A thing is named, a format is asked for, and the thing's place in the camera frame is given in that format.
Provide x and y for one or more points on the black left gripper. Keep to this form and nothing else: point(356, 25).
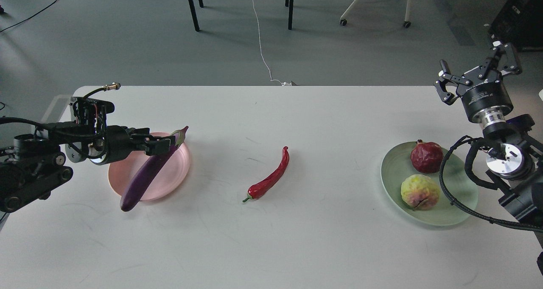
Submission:
point(119, 143)

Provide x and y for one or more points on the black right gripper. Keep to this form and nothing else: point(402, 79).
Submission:
point(488, 90)

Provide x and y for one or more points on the purple eggplant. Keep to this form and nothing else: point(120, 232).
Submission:
point(147, 172)

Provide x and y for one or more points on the red pomegranate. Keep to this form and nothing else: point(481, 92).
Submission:
point(426, 157)

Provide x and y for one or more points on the yellow-green custard apple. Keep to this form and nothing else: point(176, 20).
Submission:
point(420, 192)

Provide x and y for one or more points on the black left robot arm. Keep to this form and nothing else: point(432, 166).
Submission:
point(35, 163)

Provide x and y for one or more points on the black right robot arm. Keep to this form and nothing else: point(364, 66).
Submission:
point(506, 157)

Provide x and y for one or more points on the pink plate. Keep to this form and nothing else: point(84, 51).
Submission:
point(170, 177)

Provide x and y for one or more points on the black equipment case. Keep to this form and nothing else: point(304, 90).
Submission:
point(519, 22)

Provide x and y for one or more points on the red chili pepper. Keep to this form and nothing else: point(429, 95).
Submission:
point(258, 190)

